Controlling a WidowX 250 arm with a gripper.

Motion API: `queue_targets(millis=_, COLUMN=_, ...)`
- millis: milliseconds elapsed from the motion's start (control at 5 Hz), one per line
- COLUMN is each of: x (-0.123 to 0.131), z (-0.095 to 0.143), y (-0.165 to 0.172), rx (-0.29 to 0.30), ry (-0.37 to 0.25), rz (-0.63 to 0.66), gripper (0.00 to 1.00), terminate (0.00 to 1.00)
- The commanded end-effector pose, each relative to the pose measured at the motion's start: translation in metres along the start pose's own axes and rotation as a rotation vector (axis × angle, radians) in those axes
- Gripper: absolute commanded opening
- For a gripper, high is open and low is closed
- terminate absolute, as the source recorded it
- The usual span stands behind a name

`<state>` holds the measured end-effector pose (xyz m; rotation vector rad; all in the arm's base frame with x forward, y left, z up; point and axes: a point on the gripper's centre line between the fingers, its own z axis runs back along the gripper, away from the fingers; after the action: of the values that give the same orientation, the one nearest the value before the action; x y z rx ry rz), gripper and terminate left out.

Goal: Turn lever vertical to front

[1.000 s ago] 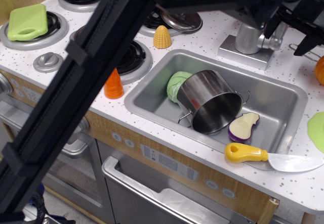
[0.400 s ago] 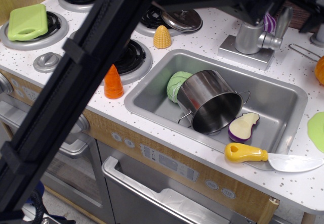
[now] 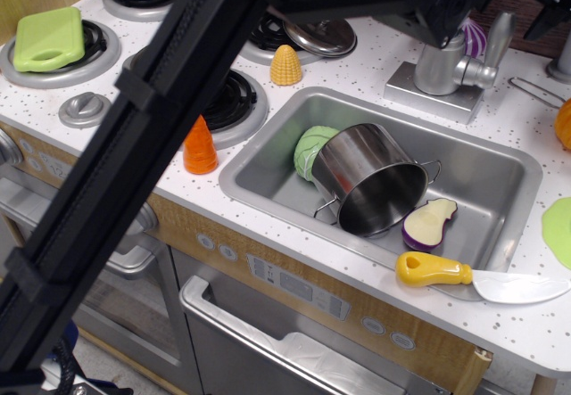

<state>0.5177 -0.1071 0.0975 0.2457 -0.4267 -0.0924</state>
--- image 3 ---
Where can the grey stove knob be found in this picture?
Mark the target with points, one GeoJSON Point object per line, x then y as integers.
{"type": "Point", "coordinates": [86, 110]}

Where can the grey oven dial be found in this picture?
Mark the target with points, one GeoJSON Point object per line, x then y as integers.
{"type": "Point", "coordinates": [144, 221]}

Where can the large steel pot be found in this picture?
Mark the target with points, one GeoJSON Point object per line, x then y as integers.
{"type": "Point", "coordinates": [368, 181]}

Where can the silver faucet lever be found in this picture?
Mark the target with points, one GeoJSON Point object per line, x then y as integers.
{"type": "Point", "coordinates": [488, 56]}

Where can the orange toy pumpkin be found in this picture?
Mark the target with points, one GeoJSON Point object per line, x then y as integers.
{"type": "Point", "coordinates": [562, 124]}

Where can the orange toy carrot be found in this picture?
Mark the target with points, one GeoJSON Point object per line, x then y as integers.
{"type": "Point", "coordinates": [199, 152]}

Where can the silver toy faucet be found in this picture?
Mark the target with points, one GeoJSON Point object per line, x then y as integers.
{"type": "Point", "coordinates": [445, 82]}

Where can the light green toy plate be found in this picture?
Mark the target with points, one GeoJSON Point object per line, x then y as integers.
{"type": "Point", "coordinates": [556, 230]}

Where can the silver oven door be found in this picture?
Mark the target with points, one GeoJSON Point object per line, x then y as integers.
{"type": "Point", "coordinates": [132, 311]}

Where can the black left burner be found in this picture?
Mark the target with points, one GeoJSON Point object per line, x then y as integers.
{"type": "Point", "coordinates": [94, 42]}

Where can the black burner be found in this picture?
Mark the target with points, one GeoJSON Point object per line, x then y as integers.
{"type": "Point", "coordinates": [233, 102]}
{"type": "Point", "coordinates": [94, 42]}
{"type": "Point", "coordinates": [270, 34]}

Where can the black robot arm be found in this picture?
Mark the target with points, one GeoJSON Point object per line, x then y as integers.
{"type": "Point", "coordinates": [129, 155]}

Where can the black front burner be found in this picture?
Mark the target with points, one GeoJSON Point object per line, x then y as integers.
{"type": "Point", "coordinates": [233, 102]}

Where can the black back right burner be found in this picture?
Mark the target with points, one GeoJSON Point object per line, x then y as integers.
{"type": "Point", "coordinates": [270, 34]}

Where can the purple toy eggplant half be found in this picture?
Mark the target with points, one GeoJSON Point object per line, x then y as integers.
{"type": "Point", "coordinates": [423, 229]}

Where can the green toy cabbage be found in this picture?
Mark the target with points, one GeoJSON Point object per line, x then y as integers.
{"type": "Point", "coordinates": [308, 147]}

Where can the grey toy sink basin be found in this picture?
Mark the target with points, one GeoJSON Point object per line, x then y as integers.
{"type": "Point", "coordinates": [493, 185]}

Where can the yellow handled toy knife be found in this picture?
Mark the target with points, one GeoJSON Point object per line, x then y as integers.
{"type": "Point", "coordinates": [418, 269]}

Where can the purple toy onion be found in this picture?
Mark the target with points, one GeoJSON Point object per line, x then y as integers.
{"type": "Point", "coordinates": [475, 38]}

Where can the yellow toy corn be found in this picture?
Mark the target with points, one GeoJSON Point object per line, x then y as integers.
{"type": "Point", "coordinates": [285, 68]}

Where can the green toy cutting board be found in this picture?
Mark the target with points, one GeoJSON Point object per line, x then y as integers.
{"type": "Point", "coordinates": [48, 41]}

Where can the metal wire utensil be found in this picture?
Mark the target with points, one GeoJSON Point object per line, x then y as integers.
{"type": "Point", "coordinates": [538, 93]}

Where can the steel pot lid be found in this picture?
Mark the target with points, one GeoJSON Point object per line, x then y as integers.
{"type": "Point", "coordinates": [324, 38]}

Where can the silver dishwasher door handle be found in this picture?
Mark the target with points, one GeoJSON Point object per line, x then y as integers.
{"type": "Point", "coordinates": [255, 351]}

